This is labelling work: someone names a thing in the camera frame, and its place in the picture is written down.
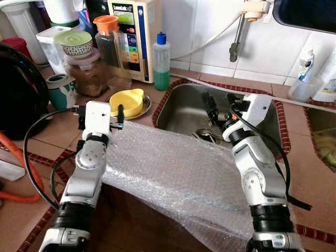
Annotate yellow plastic bowl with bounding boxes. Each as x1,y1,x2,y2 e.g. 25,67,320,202
109,88,145,118

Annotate shallow steel bowl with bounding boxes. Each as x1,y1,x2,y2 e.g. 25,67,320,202
108,93,153,120

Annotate large steel sink basin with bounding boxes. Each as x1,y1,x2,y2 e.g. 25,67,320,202
157,84,284,155

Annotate metal cutlery in sink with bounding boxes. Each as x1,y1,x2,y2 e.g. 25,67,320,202
192,128,224,145

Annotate pink lid jar brown contents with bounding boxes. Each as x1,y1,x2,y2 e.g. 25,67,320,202
64,48,113,97

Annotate green soap bottle blue cap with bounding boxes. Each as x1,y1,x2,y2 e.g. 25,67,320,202
153,31,171,91

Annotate white pipe along counter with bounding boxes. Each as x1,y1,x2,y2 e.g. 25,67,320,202
171,72,336,113

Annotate teal and white mug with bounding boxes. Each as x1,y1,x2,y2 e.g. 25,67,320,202
46,73,79,110

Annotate clear plastic cup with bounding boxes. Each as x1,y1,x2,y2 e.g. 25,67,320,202
288,76,321,102

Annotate glass jar orange lid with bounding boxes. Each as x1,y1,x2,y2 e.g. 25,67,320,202
93,15,134,79

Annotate clear bubble wrap sheet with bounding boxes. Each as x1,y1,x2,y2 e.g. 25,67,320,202
102,121,300,251

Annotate small white tube bottle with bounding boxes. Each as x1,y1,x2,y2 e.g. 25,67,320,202
299,45,316,83

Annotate patterned bowl green lid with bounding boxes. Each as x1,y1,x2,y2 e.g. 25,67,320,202
54,30,94,57

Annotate cream water ionizer appliance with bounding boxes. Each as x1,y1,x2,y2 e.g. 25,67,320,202
108,0,162,83

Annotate small steel sink basin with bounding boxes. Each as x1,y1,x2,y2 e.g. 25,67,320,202
307,108,336,169

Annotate clear container white lid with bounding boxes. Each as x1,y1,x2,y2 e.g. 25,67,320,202
36,26,71,74

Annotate white detergent bottle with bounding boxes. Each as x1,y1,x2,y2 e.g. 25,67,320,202
317,52,336,102

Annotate dark blue plastic basin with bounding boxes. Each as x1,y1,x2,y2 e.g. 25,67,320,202
272,0,336,33

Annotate white canister green band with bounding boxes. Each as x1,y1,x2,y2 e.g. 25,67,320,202
42,0,87,27

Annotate dark red container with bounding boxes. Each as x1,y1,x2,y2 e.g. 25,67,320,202
2,38,33,64

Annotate white water filter housing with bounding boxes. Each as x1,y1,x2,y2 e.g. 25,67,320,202
0,5,50,64

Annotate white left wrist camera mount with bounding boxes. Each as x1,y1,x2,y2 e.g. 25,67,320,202
84,101,113,140

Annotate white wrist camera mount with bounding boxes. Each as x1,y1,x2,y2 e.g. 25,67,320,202
240,94,273,135
84,101,113,140

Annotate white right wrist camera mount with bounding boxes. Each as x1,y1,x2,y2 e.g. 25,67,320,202
240,94,273,135

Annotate white faucet hose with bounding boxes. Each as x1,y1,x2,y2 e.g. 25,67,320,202
171,13,245,59

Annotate metal wall faucet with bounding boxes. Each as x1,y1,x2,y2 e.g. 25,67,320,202
229,0,271,62

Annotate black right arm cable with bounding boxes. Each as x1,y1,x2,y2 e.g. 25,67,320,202
231,102,313,212

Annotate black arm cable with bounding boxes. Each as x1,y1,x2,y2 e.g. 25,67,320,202
231,102,313,212
24,105,89,211

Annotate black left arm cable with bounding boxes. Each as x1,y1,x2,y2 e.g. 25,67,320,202
24,105,89,211

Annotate orange hose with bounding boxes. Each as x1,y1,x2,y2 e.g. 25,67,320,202
0,131,43,203

